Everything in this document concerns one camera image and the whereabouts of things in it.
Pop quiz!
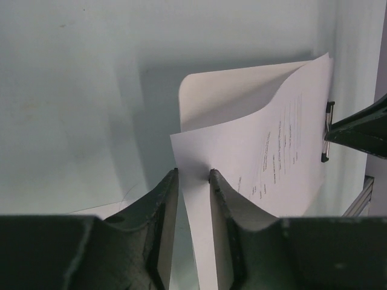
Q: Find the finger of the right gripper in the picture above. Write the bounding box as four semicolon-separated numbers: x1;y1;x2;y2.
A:
325;96;386;159

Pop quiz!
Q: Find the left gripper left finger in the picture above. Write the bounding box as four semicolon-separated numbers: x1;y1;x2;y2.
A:
1;169;179;289

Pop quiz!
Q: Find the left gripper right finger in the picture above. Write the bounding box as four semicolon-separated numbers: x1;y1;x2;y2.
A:
209;169;386;289

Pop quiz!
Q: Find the metal folder clip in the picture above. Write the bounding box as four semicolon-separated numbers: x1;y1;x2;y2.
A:
321;101;335;163

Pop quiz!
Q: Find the white signature form sheet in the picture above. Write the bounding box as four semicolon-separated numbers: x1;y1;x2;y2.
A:
171;54;333;289

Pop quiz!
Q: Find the white folder with clip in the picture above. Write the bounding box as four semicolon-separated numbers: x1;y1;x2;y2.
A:
178;61;308;132

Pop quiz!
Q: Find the white dense text sheet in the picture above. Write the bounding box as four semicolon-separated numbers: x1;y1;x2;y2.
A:
69;201;133;219

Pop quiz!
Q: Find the right aluminium side rail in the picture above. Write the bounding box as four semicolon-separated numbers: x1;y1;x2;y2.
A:
342;175;374;218

